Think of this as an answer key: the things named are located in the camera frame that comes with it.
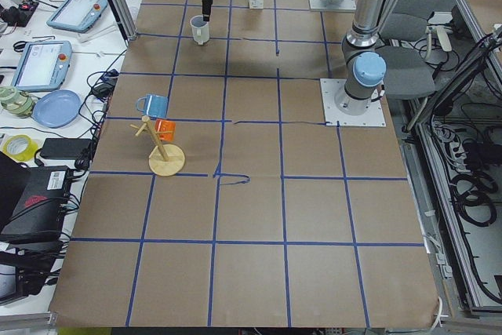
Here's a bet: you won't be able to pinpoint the far teach pendant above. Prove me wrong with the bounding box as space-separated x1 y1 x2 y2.
46 0 108 33

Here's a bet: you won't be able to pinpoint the grey office chair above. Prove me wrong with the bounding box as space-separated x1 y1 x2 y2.
376 0 439 100

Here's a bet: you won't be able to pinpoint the black scissors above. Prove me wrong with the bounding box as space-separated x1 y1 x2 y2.
13 41 27 53

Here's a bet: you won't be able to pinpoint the green tape rolls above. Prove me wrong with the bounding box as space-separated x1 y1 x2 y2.
1 86 35 118

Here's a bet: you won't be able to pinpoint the black electronics box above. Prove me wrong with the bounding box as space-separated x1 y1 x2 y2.
1 166 80 245

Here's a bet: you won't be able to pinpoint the blue mug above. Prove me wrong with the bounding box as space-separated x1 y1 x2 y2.
136 94 169 118

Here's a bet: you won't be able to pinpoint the wooden mug tree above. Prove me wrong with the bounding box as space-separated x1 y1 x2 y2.
130 115 186 177

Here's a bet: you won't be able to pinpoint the orange mug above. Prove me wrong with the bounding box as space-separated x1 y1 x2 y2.
155 118 176 142

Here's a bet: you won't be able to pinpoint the light blue plate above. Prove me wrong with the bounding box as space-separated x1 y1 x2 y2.
32 89 82 128

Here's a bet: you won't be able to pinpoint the white mug dark interior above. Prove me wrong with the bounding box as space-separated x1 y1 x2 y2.
190 15 210 46

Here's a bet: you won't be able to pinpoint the teach pendant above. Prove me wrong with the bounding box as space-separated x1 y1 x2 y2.
46 0 108 33
11 41 73 92

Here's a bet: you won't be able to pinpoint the black power adapter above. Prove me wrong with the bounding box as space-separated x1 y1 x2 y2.
39 138 91 159

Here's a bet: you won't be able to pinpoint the yellow tape roll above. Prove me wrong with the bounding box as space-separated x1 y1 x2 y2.
2 135 38 162

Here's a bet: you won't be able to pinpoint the near teach pendant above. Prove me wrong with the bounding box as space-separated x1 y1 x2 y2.
11 41 73 92

